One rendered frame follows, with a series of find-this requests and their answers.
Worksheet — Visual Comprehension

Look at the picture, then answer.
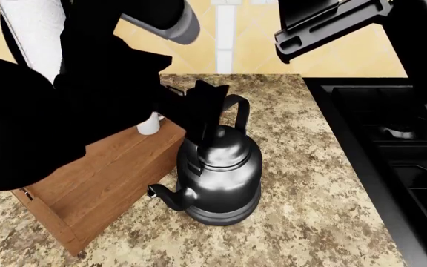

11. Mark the black stove cooktop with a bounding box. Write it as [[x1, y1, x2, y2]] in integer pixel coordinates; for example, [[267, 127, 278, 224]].
[[301, 76, 427, 267]]

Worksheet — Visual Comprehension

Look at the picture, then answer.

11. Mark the black round stove burner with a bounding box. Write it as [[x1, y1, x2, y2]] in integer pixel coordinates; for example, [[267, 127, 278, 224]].
[[383, 125, 420, 140]]

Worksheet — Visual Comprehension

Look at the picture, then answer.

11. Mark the wooden tray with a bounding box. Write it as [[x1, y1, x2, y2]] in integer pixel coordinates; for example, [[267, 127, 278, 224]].
[[10, 116, 188, 257]]

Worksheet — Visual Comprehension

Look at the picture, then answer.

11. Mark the white mug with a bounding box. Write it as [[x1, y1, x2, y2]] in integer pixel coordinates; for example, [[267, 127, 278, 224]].
[[136, 111, 167, 136]]

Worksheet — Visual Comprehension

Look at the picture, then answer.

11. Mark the black stove grate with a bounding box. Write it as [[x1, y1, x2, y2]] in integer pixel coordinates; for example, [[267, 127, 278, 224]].
[[331, 85, 427, 224]]

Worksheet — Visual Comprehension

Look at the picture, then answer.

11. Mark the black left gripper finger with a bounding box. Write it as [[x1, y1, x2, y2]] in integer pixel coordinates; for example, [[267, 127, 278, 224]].
[[186, 79, 215, 141], [201, 84, 231, 148]]

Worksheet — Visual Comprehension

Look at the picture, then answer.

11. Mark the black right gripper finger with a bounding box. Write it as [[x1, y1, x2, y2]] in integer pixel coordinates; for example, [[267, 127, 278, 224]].
[[277, 0, 348, 32], [274, 7, 371, 65]]

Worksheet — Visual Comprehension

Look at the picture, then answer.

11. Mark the black metal kettle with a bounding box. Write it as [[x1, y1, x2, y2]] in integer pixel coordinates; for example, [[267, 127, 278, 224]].
[[147, 93, 264, 227]]

